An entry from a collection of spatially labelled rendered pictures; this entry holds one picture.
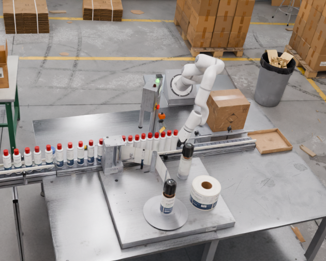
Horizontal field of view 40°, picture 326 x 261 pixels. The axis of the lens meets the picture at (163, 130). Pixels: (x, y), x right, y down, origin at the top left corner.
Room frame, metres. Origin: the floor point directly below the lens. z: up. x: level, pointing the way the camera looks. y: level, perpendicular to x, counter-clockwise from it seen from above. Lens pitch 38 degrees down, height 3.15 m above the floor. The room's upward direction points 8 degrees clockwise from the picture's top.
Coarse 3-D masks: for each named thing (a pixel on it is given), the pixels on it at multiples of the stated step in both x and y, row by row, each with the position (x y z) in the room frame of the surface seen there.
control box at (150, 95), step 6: (150, 78) 2.77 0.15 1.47; (156, 78) 2.78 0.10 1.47; (150, 84) 2.69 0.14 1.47; (156, 84) 2.70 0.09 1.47; (144, 90) 2.63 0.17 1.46; (150, 90) 2.62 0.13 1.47; (156, 90) 2.63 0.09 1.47; (144, 96) 2.63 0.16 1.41; (150, 96) 2.62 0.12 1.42; (156, 96) 2.64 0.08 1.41; (144, 102) 2.62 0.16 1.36; (150, 102) 2.62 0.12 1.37; (156, 102) 2.66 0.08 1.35; (144, 108) 2.62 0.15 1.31; (150, 108) 2.62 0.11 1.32
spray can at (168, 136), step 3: (168, 132) 2.68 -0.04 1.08; (171, 132) 2.69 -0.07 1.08; (168, 135) 2.67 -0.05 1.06; (171, 135) 2.69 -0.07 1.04; (168, 138) 2.66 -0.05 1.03; (171, 138) 2.68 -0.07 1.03; (168, 141) 2.66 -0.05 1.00; (165, 144) 2.67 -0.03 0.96; (168, 144) 2.66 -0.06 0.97; (165, 147) 2.67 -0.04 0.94; (168, 147) 2.67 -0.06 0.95; (165, 150) 2.67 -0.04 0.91; (168, 150) 2.67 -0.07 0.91
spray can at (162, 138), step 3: (162, 132) 2.66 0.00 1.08; (165, 132) 2.67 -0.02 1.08; (162, 135) 2.65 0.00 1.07; (162, 138) 2.64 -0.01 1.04; (165, 138) 2.65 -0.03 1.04; (159, 141) 2.65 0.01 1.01; (162, 141) 2.64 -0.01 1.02; (165, 141) 2.66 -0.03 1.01; (159, 144) 2.64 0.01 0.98; (162, 144) 2.64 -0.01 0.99; (159, 147) 2.64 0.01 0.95; (162, 147) 2.64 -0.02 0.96; (159, 150) 2.64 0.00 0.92; (162, 150) 2.64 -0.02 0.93
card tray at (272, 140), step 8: (272, 128) 3.23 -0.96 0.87; (248, 136) 3.11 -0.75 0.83; (256, 136) 3.13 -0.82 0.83; (264, 136) 3.14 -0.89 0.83; (272, 136) 3.16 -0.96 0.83; (280, 136) 3.18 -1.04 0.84; (256, 144) 3.01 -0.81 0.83; (264, 144) 3.03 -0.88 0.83; (272, 144) 3.04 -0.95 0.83; (280, 144) 3.06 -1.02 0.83; (288, 144) 3.06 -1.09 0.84; (264, 152) 2.91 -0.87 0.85; (272, 152) 2.94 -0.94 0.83
